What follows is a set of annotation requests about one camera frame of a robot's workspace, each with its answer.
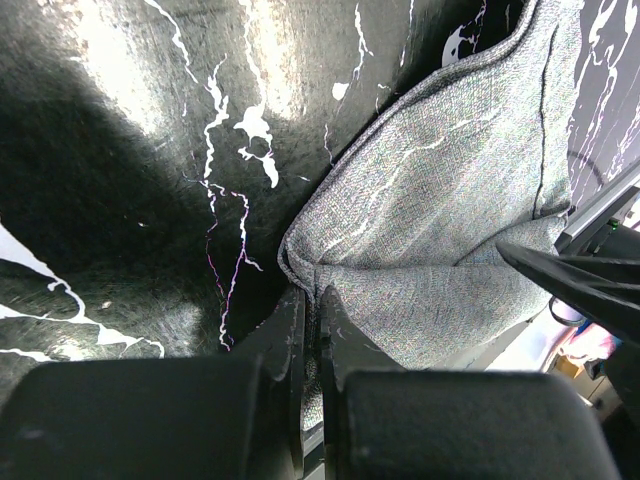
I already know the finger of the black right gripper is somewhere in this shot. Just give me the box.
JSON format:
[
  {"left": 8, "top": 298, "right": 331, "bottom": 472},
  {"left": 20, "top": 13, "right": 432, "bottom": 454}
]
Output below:
[{"left": 497, "top": 242, "right": 639, "bottom": 345}]

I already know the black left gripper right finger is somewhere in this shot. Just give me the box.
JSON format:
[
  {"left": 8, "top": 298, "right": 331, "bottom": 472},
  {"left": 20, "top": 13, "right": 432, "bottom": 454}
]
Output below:
[{"left": 319, "top": 285, "right": 403, "bottom": 479}]

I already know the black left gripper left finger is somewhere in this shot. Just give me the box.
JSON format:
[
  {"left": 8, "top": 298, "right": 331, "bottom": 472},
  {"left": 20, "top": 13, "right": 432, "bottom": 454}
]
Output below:
[{"left": 224, "top": 287, "right": 306, "bottom": 479}]

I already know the grey cloth napkin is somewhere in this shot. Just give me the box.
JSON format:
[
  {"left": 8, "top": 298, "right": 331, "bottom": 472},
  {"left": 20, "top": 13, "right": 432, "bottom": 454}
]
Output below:
[{"left": 278, "top": 1, "right": 582, "bottom": 430}]

